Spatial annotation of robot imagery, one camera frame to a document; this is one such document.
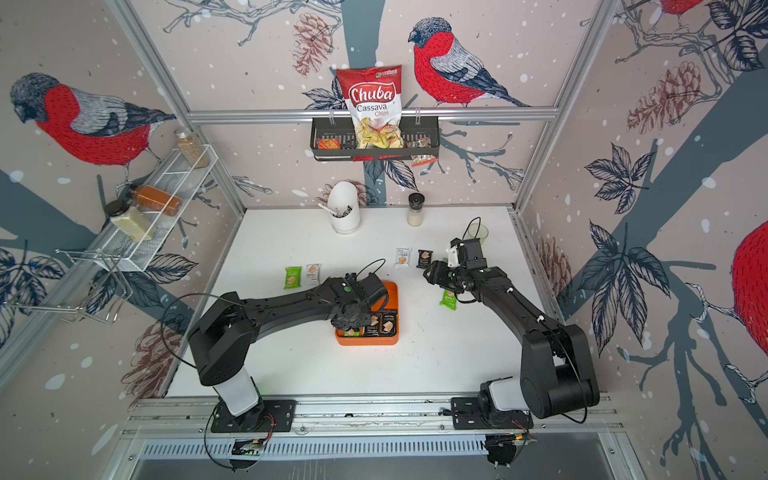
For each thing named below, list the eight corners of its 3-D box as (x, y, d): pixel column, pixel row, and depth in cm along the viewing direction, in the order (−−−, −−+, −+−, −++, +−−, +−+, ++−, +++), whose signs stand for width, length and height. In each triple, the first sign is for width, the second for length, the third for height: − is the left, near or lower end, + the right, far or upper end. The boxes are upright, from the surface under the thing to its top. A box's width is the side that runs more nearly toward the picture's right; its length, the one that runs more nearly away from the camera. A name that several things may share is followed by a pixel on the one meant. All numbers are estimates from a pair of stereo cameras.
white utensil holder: (332, 236, 114) (324, 207, 102) (336, 209, 123) (330, 180, 111) (359, 236, 114) (355, 207, 102) (361, 209, 123) (358, 180, 111)
